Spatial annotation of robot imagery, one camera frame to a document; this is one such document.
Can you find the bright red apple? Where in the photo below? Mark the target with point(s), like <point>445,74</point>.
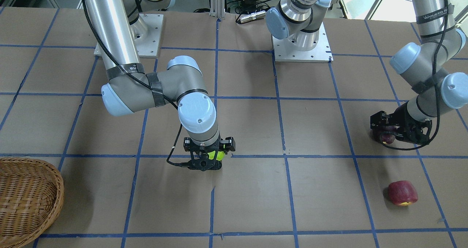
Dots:
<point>402,193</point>

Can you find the aluminium frame post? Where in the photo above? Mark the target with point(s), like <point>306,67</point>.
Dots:
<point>217,9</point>

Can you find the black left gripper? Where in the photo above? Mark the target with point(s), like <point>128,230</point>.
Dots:
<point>400,121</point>

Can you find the silver flashlight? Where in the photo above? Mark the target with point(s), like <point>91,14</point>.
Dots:
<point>251,17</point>

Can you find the dark red apple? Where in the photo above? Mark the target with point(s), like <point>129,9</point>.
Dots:
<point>384,134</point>

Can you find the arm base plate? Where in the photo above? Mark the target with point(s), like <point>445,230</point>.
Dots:
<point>318,47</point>
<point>126,43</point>

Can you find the wicker basket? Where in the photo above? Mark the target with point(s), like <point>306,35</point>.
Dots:
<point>32,195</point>

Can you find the green apple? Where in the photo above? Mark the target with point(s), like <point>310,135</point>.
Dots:
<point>216,155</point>

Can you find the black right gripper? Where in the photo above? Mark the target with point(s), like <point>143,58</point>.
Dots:
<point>228,143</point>

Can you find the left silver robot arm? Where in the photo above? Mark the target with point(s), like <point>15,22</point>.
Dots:
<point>438,91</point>

